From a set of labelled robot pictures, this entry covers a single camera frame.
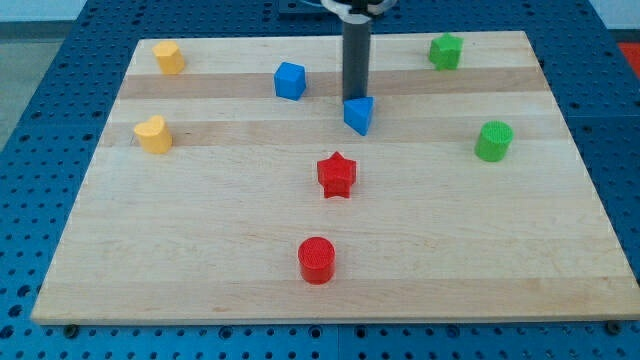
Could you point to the blue triangle block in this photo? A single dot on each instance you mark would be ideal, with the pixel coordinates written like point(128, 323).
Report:
point(357, 114)

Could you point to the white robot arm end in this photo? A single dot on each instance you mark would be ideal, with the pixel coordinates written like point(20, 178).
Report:
point(358, 12)

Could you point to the red star block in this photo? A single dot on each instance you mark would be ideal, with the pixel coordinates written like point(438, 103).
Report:
point(337, 175)

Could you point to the green star block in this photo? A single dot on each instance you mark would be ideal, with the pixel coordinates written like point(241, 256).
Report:
point(445, 51)

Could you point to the red cylinder block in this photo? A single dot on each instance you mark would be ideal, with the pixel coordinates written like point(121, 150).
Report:
point(316, 257)

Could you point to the blue cube block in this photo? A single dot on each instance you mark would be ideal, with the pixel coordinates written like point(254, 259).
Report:
point(290, 81)

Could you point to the wooden board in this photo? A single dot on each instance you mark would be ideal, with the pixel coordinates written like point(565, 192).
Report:
point(208, 232)

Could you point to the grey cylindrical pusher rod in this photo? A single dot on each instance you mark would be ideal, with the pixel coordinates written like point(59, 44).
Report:
point(356, 40)

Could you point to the yellow heart block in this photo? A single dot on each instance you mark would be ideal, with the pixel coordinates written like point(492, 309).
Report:
point(154, 135)

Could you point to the green cylinder block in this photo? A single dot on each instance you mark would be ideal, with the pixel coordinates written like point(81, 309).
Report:
point(493, 141)

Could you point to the yellow hexagon block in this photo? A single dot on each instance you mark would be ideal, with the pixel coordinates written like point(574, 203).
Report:
point(169, 57)

